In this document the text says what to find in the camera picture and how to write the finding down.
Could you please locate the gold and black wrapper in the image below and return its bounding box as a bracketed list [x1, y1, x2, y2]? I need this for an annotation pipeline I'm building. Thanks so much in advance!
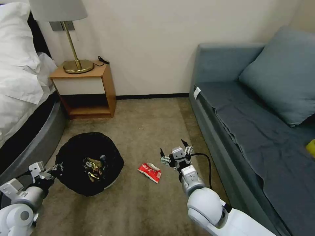
[82, 157, 105, 183]

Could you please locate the grey bed base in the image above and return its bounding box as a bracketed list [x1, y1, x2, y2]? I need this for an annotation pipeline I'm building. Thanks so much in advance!
[0, 93, 69, 183]

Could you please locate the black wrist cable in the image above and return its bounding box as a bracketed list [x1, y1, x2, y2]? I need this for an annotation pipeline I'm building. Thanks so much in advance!
[189, 153, 214, 191]

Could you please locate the wooden nightstand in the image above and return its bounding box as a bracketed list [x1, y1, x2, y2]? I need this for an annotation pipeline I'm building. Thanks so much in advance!
[50, 64, 116, 119]

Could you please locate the red snack packet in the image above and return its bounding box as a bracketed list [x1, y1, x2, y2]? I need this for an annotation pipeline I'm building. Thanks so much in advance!
[137, 163, 162, 184]

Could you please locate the white duvet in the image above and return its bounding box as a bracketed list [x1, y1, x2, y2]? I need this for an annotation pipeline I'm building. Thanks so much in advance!
[0, 51, 58, 148]

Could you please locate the black trash bin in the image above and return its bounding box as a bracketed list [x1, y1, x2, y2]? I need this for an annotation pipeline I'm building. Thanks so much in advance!
[55, 132, 124, 197]

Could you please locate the thin black cable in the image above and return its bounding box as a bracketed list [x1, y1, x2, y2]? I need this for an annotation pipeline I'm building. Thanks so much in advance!
[93, 56, 111, 67]

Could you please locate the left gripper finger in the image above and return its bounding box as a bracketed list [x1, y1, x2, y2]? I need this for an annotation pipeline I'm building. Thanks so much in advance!
[44, 163, 65, 179]

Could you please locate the white pillow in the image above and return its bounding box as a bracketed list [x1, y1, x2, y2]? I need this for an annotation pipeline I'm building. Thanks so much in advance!
[0, 2, 41, 73]

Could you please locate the yellow object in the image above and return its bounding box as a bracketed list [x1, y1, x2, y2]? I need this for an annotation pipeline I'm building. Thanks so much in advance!
[305, 139, 315, 158]

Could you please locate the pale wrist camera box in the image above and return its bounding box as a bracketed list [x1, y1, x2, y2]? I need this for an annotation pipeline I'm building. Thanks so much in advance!
[171, 147, 184, 159]
[29, 161, 47, 177]

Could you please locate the brass table lamp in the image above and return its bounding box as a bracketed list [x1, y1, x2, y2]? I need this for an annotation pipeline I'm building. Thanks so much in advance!
[29, 0, 95, 74]

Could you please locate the blue-grey sofa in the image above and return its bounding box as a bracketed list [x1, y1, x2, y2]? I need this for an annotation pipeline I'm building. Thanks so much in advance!
[189, 43, 315, 236]

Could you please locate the grey wall switch panel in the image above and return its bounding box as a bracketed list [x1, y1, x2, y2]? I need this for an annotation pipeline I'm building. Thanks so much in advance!
[49, 21, 75, 32]

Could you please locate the black baseboard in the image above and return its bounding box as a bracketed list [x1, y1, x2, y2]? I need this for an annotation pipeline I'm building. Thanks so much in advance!
[115, 92, 190, 100]

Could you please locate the blue-grey cushion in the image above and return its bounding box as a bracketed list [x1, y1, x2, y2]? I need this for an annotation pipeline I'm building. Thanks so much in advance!
[238, 25, 315, 128]

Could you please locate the black headboard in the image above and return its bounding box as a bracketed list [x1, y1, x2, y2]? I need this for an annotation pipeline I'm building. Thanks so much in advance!
[26, 11, 58, 67]

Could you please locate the dark blue sofa cover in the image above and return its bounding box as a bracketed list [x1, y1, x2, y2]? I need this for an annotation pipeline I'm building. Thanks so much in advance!
[197, 81, 315, 223]

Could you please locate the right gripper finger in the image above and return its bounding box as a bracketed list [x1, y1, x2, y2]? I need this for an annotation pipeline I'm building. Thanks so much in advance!
[159, 148, 172, 167]
[181, 139, 193, 160]

